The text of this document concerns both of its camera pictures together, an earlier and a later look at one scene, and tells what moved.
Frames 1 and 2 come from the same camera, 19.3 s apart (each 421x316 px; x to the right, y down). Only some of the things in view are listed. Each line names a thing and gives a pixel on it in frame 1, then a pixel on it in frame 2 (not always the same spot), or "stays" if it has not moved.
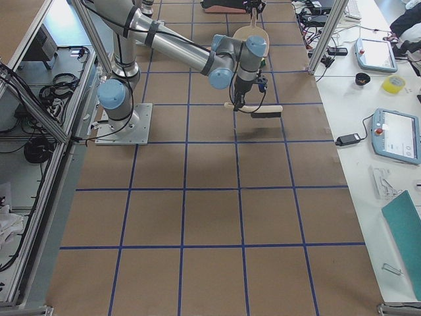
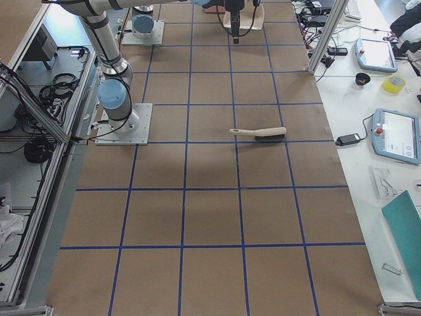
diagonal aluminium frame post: [335, 16] stays
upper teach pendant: [375, 54] stays
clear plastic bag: [384, 189] stays
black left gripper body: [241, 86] → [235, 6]
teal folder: [405, 222] stays
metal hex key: [392, 269] stays
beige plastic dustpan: [244, 33] → [246, 16]
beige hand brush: [258, 111] → [263, 134]
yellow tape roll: [393, 83] stays
